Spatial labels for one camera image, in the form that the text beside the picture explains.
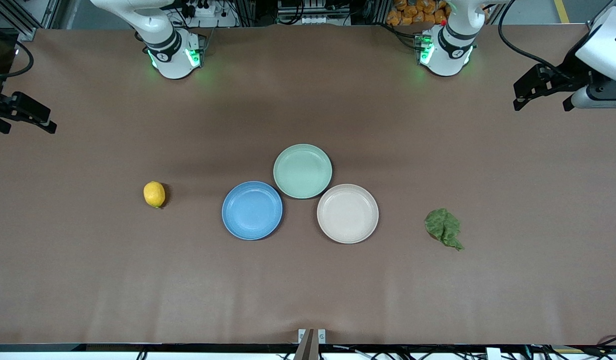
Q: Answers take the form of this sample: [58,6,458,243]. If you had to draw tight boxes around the yellow lemon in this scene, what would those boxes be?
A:
[143,181,166,209]

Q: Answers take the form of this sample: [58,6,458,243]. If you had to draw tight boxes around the green lettuce leaf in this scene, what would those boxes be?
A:
[424,208,465,252]

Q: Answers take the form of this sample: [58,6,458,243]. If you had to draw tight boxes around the orange snack bags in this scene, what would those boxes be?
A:
[386,0,451,26]

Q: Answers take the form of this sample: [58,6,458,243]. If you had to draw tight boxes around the white power strip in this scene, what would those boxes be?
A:
[180,0,238,28]

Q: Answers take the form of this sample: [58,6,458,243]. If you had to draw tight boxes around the beige plate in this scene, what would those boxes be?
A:
[317,183,379,245]

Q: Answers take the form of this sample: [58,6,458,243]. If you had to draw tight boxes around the grey electronics box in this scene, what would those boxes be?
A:
[277,0,351,26]

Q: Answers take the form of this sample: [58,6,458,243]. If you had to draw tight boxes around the blue plate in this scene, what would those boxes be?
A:
[222,181,283,241]

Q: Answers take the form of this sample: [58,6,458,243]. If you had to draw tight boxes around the light green plate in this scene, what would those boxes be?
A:
[273,144,333,200]

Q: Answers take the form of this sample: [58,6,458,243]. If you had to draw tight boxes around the aluminium frame profile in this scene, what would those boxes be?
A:
[0,0,36,42]

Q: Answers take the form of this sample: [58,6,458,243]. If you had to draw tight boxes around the black floor cable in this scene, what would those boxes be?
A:
[595,334,616,357]

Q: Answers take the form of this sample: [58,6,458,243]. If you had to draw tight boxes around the metal mount bracket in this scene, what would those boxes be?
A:
[294,328,327,360]

